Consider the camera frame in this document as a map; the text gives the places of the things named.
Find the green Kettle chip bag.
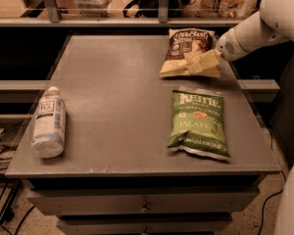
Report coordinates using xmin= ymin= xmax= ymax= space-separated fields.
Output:
xmin=168 ymin=87 xmax=230 ymax=161

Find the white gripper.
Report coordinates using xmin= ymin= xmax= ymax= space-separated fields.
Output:
xmin=199 ymin=27 xmax=249 ymax=70

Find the brown chip bag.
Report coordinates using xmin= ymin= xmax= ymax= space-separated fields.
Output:
xmin=160 ymin=28 xmax=221 ymax=77

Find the black floor cable right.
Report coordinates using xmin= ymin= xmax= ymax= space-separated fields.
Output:
xmin=257 ymin=127 xmax=285 ymax=235

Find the black cables left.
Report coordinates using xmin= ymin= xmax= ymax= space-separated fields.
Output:
xmin=0 ymin=119 xmax=35 ymax=235

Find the black bag on shelf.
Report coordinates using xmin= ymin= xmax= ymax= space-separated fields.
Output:
xmin=122 ymin=0 xmax=196 ymax=18

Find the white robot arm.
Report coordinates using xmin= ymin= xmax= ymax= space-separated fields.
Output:
xmin=216 ymin=0 xmax=294 ymax=235

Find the upper drawer knob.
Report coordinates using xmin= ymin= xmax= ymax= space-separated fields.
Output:
xmin=140 ymin=203 xmax=150 ymax=213

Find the grey drawer cabinet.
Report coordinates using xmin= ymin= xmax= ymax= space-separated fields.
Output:
xmin=7 ymin=35 xmax=280 ymax=235

